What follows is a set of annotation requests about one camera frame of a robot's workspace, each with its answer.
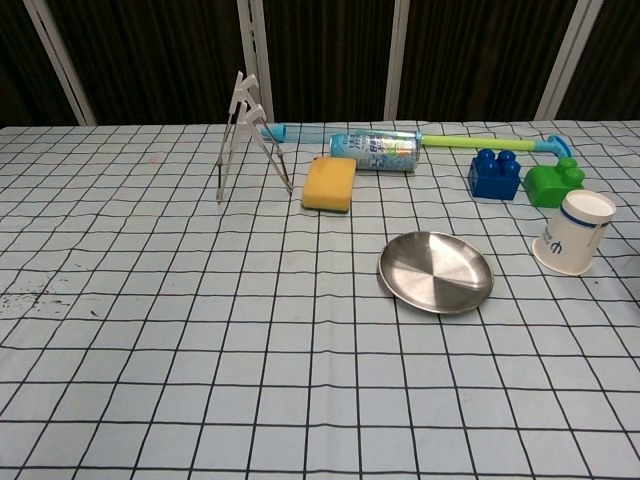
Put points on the yellow sponge green base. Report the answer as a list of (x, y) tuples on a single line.
[(327, 182)]

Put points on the white metal frame post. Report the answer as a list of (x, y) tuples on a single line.
[(60, 65), (562, 55), (252, 40), (397, 50)]

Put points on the blue plastic building block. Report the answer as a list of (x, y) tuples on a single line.
[(492, 182)]

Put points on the light blue checkered tablecloth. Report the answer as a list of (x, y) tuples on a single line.
[(200, 350)]

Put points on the light blue drink can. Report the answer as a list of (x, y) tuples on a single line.
[(375, 150)]

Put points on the white paper cup blue print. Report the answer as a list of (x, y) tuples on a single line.
[(565, 240)]

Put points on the green plastic building block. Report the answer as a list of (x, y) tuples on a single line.
[(545, 187)]

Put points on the round steel plate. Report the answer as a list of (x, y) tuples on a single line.
[(435, 272)]

